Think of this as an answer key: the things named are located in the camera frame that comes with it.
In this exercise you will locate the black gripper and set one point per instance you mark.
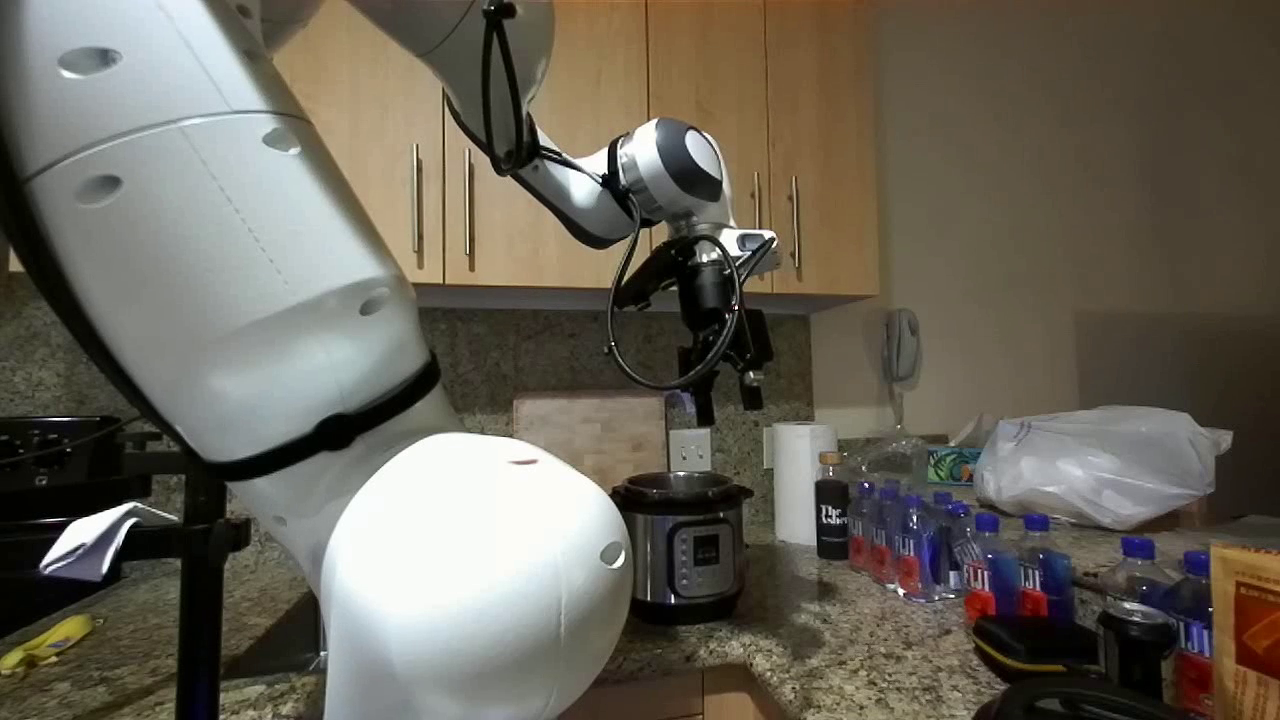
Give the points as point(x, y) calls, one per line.
point(722, 331)

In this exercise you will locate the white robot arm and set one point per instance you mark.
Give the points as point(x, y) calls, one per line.
point(195, 233)

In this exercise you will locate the silver rice cooker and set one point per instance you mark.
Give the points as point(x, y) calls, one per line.
point(686, 547)

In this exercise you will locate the white paper towel roll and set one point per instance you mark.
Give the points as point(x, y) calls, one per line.
point(795, 456)

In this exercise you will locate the colourful tissue box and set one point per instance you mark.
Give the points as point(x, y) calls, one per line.
point(952, 461)

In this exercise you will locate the wooden upper cabinets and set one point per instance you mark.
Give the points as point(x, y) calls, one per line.
point(787, 84)

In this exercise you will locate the white plastic bag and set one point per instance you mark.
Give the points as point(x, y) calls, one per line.
point(1113, 464)

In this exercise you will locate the dark soda can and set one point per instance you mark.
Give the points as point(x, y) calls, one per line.
point(1134, 645)

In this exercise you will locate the orange snack bag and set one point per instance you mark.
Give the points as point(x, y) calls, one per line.
point(1247, 620)

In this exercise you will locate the white folded paper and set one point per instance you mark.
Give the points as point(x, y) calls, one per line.
point(87, 548)

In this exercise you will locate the black stove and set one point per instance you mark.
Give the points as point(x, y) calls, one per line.
point(49, 474)

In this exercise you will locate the yellow banana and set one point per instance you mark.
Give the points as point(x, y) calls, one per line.
point(46, 645)

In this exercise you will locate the wall phone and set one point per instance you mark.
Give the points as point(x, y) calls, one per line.
point(900, 346)

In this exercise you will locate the black camera stand pole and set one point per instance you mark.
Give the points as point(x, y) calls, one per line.
point(209, 534)

